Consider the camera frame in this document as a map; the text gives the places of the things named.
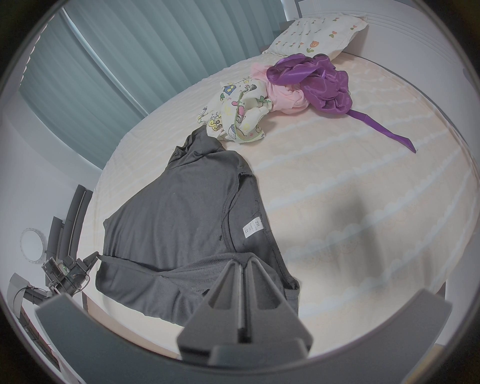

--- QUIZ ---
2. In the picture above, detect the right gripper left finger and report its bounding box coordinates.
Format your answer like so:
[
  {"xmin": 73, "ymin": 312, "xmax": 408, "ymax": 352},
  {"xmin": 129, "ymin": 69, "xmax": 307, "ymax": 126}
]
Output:
[{"xmin": 177, "ymin": 259, "xmax": 243, "ymax": 358}]

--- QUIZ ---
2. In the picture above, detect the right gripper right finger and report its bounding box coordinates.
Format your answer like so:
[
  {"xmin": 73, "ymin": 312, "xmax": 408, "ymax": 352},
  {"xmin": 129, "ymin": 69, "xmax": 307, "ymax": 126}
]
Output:
[{"xmin": 244, "ymin": 258, "xmax": 314, "ymax": 356}]

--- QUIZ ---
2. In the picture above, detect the black T-shirt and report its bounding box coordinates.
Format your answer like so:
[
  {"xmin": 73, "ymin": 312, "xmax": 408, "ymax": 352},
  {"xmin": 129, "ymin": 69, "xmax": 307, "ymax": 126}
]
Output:
[{"xmin": 95, "ymin": 125, "xmax": 301, "ymax": 328}]

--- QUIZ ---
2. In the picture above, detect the bed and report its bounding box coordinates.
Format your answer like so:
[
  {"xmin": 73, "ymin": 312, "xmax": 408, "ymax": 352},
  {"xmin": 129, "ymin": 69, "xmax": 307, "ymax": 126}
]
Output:
[{"xmin": 80, "ymin": 0, "xmax": 480, "ymax": 358}]

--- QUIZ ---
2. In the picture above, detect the blue-green curtain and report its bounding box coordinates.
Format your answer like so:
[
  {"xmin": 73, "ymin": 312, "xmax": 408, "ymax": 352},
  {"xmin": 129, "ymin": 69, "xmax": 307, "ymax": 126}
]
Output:
[
  {"xmin": 19, "ymin": 10, "xmax": 149, "ymax": 172},
  {"xmin": 62, "ymin": 0, "xmax": 290, "ymax": 118}
]

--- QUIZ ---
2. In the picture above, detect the white printed garment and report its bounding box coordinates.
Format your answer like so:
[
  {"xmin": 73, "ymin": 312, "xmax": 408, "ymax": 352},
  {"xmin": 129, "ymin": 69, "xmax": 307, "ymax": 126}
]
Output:
[{"xmin": 197, "ymin": 77, "xmax": 273, "ymax": 145}]

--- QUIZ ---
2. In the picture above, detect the pink garment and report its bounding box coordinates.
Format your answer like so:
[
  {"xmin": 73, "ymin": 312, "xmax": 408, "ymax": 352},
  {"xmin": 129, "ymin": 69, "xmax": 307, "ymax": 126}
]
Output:
[{"xmin": 250, "ymin": 62, "xmax": 310, "ymax": 115}]

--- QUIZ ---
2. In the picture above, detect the purple satin garment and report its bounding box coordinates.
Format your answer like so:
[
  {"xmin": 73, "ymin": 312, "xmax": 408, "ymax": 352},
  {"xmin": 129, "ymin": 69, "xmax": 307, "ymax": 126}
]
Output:
[{"xmin": 266, "ymin": 53, "xmax": 418, "ymax": 154}]

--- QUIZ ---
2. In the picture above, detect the white printed pillow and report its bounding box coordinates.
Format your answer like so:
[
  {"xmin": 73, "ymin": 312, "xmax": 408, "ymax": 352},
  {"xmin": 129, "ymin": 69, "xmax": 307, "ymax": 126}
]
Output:
[{"xmin": 262, "ymin": 13, "xmax": 369, "ymax": 63}]

